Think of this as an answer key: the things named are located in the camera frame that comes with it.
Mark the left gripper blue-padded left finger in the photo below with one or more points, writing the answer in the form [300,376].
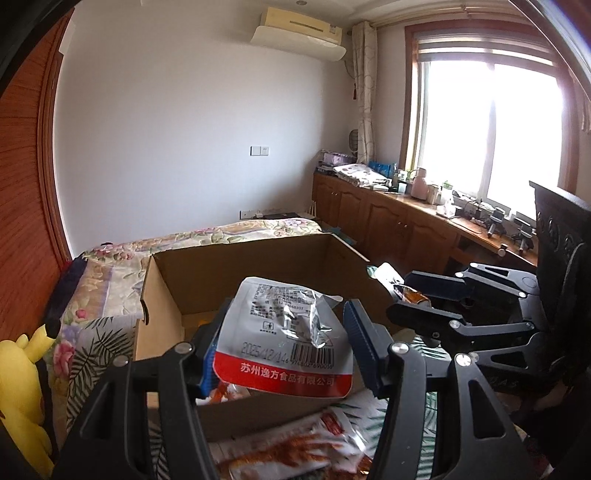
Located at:
[205,341]

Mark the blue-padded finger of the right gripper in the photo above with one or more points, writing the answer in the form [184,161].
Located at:
[437,287]

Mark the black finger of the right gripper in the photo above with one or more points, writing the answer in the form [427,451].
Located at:
[454,334]

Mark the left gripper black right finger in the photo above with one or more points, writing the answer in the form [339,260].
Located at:
[389,369]

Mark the gold brown snack wrapper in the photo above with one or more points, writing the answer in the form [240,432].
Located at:
[410,295]

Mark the orange snack packet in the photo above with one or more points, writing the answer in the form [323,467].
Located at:
[224,392]

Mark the white red-bottom snack pack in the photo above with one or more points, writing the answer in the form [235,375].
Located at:
[284,339]

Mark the white chicken feet snack pack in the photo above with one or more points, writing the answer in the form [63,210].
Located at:
[324,445]

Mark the person's right hand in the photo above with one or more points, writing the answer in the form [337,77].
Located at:
[553,398]

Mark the brown cardboard box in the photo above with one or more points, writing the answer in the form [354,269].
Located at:
[183,289]

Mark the wooden window-side cabinet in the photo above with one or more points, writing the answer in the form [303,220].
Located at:
[409,234]

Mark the pink thermos bottle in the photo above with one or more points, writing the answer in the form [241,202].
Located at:
[420,187]

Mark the palm leaf print bedsheet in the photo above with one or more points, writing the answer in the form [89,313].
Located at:
[97,342]

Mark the floral quilt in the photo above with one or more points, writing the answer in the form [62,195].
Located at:
[107,281]

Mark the folded cloth on cabinet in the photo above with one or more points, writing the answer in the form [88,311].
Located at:
[360,175]

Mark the small round fan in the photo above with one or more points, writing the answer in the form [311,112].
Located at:
[354,141]

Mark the yellow Pikachu plush toy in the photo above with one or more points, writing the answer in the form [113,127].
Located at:
[22,404]

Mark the patterned window curtain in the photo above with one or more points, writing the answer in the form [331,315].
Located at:
[365,66]

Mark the window with wooden frame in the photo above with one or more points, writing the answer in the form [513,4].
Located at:
[489,109]

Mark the white wall switch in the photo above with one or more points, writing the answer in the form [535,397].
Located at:
[260,150]

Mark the wall air conditioner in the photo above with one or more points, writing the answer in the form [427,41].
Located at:
[300,34]

